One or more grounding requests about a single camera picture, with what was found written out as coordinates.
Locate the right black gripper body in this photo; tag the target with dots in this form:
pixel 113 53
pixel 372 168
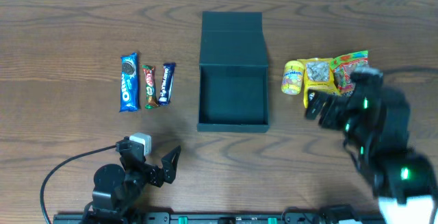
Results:
pixel 335 111

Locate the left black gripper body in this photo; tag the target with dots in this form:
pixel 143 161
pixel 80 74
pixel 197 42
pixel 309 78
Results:
pixel 150 170

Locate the yellow Hacks candy bag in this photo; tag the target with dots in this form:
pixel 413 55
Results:
pixel 318 76

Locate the green Haribo gummy bag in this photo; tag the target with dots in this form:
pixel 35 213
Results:
pixel 342 67

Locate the blue Oreo cookie pack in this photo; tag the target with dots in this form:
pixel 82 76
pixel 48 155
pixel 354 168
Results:
pixel 129 83

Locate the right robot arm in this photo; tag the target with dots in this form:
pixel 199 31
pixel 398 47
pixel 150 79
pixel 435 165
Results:
pixel 402 180

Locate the yellow Mentos bottle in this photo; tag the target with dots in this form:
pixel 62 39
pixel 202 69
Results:
pixel 292 77

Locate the green red KitKat Milo bar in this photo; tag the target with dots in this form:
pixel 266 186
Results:
pixel 149 76

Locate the dark green open box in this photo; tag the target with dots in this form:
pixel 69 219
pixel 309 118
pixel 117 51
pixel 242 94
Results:
pixel 233 95

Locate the blue Dairy Milk bar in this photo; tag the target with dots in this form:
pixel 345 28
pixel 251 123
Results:
pixel 167 82

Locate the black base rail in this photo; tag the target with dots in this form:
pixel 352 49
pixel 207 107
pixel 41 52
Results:
pixel 291 215

